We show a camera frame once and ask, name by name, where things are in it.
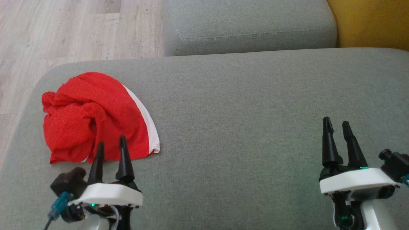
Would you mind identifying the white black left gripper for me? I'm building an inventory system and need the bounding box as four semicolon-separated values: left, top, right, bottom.
61;134;143;230

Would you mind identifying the grey sofa seat cushion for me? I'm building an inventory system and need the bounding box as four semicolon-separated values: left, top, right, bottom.
0;47;409;230

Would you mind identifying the grey sofa back cushion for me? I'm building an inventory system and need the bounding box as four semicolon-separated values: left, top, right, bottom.
163;0;338;57

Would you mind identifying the red shorts white stripe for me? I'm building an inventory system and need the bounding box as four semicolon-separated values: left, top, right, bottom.
57;72;160;161

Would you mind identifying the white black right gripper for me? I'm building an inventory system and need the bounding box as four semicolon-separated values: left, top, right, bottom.
319;117;400;230

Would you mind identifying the yellow cushion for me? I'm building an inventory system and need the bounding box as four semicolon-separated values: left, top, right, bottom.
327;0;409;52

